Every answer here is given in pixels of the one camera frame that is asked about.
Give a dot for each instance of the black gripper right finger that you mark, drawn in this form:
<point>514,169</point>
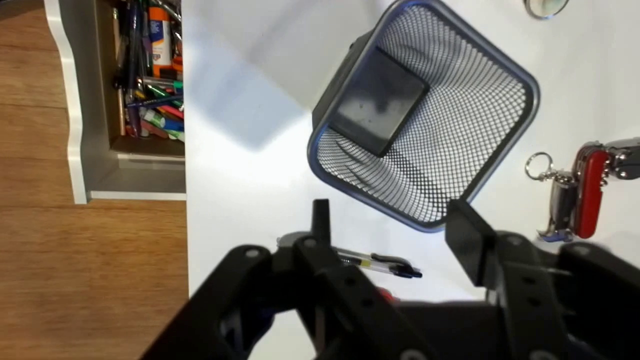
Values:
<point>470,241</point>

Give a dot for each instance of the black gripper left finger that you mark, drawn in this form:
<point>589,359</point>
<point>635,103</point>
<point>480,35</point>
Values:
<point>322,220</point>

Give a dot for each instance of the black pen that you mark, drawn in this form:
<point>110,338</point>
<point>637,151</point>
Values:
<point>383,262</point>

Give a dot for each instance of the large gray mesh pen holder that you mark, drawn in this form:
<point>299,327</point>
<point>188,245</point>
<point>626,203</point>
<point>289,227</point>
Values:
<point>426,112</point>

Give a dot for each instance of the black pocket tool blue tip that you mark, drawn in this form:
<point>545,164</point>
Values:
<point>561,210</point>

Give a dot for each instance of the red pocket knife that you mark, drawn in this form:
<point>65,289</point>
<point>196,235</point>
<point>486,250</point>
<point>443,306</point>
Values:
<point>592,193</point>

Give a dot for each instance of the white orange glue bottle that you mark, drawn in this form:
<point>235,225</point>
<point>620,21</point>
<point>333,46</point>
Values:
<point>161,36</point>

